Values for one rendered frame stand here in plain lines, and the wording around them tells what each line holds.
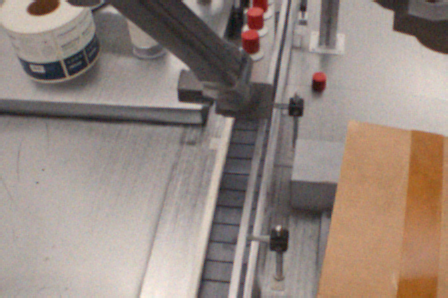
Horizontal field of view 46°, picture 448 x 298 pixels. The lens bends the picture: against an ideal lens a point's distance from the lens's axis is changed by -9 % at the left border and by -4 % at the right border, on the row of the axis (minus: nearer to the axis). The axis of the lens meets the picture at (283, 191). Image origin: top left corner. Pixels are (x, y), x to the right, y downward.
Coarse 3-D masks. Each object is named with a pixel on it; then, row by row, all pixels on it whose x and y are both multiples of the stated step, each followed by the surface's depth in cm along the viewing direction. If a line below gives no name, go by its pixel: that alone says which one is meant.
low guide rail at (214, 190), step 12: (228, 120) 109; (228, 132) 107; (228, 144) 108; (216, 168) 102; (216, 180) 100; (216, 192) 99; (204, 228) 94; (204, 240) 93; (204, 252) 92; (192, 276) 89; (192, 288) 87
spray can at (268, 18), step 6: (252, 0) 108; (258, 0) 107; (264, 0) 107; (252, 6) 109; (258, 6) 108; (264, 6) 108; (264, 12) 109; (270, 12) 110; (264, 18) 110; (270, 18) 110; (270, 24) 112; (270, 30) 113; (270, 36) 114; (270, 42) 116; (270, 48) 117; (270, 54) 118; (270, 60) 119
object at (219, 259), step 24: (288, 0) 141; (240, 120) 114; (240, 144) 110; (264, 144) 110; (240, 168) 107; (240, 192) 103; (216, 216) 100; (240, 216) 100; (216, 240) 97; (216, 264) 94; (216, 288) 91; (240, 288) 91
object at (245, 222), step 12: (276, 36) 118; (276, 48) 116; (276, 60) 114; (264, 120) 103; (264, 132) 102; (252, 156) 98; (252, 168) 96; (252, 180) 94; (252, 192) 93; (240, 228) 89; (240, 240) 87; (240, 252) 86; (240, 264) 85; (240, 276) 84
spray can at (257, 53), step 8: (248, 32) 100; (256, 32) 100; (248, 40) 99; (256, 40) 99; (240, 48) 104; (248, 48) 100; (256, 48) 101; (256, 56) 102; (264, 56) 103; (256, 64) 102; (264, 64) 105; (256, 72) 104; (264, 72) 106; (256, 80) 106; (264, 80) 108
